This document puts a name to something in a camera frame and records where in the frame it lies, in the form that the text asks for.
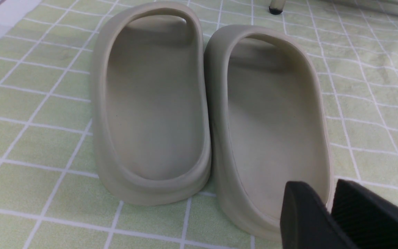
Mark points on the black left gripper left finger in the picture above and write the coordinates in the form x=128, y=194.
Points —
x=306, y=223

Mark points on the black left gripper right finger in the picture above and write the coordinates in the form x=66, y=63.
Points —
x=369, y=220

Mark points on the tan slide slipper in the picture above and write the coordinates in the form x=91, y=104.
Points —
x=151, y=133
x=267, y=125

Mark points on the metal shoe rack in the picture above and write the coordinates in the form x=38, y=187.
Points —
x=276, y=7

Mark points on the green checkered tablecloth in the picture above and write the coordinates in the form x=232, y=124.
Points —
x=50, y=195

